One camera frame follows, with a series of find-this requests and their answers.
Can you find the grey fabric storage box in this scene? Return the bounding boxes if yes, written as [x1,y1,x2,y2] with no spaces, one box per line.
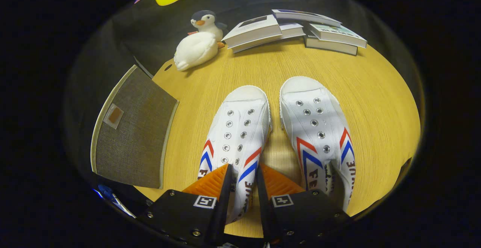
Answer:
[90,65,180,189]

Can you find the white round plush toy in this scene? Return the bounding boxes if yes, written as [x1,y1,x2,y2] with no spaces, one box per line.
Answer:
[174,32,219,72]

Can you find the book with pale green cover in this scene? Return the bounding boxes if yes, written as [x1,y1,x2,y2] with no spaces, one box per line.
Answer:
[309,23,368,48]

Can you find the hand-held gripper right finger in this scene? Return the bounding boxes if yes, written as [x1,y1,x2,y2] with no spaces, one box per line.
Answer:
[257,163,352,246]

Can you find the penguin plush toy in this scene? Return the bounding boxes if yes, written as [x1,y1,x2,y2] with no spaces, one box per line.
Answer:
[190,10,228,42]

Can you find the black backdrop cloth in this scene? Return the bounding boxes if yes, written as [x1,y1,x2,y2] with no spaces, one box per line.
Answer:
[64,0,425,188]

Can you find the book with blue picture cover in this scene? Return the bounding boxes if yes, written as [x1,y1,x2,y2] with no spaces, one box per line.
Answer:
[272,9,342,28]

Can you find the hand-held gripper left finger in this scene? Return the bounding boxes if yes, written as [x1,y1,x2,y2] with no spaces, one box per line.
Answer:
[136,163,233,248]

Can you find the dark thick book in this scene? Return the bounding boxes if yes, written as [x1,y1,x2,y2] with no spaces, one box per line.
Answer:
[304,36,358,56]

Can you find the white striped shoe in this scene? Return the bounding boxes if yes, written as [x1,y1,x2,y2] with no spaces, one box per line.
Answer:
[197,85,272,225]
[279,76,357,213]

